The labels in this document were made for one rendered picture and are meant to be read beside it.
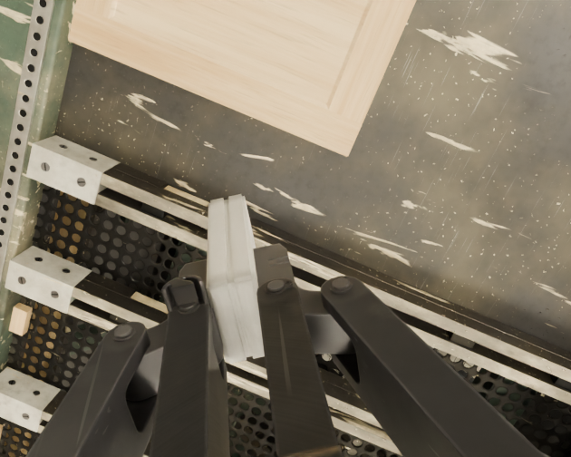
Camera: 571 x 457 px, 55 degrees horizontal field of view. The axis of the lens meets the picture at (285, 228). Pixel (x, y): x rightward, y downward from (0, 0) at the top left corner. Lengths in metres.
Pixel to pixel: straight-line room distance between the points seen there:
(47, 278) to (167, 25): 0.49
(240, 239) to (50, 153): 0.81
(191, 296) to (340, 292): 0.04
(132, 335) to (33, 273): 0.93
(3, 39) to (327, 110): 0.52
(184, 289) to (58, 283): 0.91
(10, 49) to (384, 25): 0.58
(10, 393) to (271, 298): 1.14
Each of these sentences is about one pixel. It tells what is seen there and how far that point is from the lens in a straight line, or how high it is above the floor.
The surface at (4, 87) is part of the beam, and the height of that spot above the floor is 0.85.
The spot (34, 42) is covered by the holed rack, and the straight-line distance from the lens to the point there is 0.98.
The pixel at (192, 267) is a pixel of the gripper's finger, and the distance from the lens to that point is 0.20.
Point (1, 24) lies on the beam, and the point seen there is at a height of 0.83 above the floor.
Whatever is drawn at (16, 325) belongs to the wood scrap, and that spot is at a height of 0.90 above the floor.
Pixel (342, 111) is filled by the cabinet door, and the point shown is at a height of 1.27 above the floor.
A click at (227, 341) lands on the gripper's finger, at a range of 0.18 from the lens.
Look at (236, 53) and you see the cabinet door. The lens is 0.89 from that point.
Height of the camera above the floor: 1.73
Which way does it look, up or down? 30 degrees down
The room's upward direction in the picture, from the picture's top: 126 degrees clockwise
